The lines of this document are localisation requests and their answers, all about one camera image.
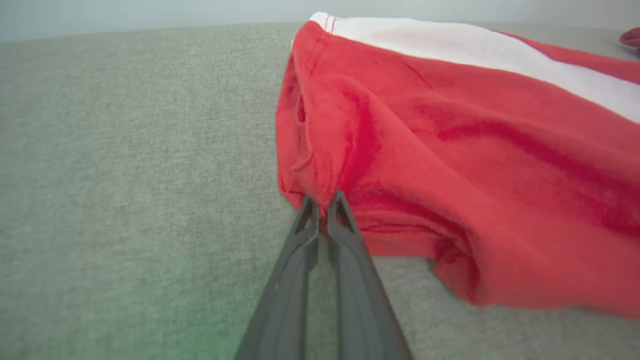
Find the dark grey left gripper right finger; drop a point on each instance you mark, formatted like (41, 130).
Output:
(362, 310)

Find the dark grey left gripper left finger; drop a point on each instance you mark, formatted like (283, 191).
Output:
(285, 310)

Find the red shorts with white stripe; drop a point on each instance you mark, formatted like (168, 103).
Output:
(475, 175)

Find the red jersey number fifteen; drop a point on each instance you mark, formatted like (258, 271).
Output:
(632, 37)

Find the grey fabric sofa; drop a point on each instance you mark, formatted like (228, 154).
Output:
(125, 175)

